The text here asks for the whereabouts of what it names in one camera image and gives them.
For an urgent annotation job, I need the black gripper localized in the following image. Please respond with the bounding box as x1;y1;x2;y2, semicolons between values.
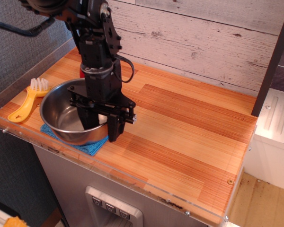
68;68;136;142

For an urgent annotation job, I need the steel bowl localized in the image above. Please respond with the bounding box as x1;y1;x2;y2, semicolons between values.
40;79;108;145

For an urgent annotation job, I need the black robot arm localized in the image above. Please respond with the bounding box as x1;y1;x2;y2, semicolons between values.
21;0;136;142

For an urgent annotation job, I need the blue cloth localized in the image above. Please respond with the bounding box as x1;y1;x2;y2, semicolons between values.
40;123;108;156

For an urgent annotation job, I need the grey toy fridge cabinet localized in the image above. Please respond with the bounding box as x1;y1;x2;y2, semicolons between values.
32;144;204;227

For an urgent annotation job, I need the yellow scrub brush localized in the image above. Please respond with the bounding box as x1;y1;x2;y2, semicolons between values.
8;78;51;123

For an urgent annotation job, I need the silver dispenser panel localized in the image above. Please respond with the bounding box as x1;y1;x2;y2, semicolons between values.
85;186;143;227

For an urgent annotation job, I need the yellow object bottom left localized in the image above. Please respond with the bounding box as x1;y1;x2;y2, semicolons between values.
3;217;28;227

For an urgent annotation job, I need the clear acrylic table guard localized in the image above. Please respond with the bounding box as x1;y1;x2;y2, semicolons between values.
0;35;257;227

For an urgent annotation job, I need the white toy sink unit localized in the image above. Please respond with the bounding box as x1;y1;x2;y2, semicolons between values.
244;89;284;189

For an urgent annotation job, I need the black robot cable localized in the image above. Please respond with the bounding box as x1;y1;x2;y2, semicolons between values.
0;16;135;84

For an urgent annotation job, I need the dark right frame post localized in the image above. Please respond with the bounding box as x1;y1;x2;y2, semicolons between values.
251;23;284;117

